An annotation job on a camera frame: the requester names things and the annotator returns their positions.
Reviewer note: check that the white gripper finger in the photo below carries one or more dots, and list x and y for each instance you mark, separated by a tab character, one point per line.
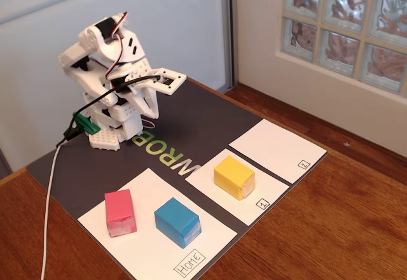
141	103
154	105

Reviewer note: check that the red paper box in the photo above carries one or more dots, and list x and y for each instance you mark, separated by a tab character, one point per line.
119	207

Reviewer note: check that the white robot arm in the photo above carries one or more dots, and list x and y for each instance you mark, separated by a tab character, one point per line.
79	54

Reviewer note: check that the white paper marked HOME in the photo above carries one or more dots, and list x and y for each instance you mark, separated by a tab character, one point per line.
152	191

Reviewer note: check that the yellow paper box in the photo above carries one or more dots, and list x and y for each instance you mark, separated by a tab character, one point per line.
232	175

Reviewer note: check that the blue paper box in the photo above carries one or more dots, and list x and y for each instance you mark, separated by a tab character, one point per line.
175	219

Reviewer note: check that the green clamp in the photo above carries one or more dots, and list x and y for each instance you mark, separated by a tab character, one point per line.
86	124

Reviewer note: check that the frosted door panel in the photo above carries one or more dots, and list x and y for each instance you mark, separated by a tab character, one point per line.
95	0

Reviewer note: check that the black mat with WROB print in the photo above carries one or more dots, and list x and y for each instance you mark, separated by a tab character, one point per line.
79	172

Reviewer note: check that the white paper marked 2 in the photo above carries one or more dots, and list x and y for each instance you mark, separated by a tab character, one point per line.
280	152

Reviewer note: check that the white paper marked 1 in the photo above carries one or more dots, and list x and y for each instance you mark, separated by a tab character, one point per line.
267	191

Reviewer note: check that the glass block window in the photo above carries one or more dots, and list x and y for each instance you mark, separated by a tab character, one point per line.
340	0

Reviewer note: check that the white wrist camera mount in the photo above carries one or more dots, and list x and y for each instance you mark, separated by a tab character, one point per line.
176	82

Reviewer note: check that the grey metal door frame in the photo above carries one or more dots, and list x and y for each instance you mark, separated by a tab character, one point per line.
229	12

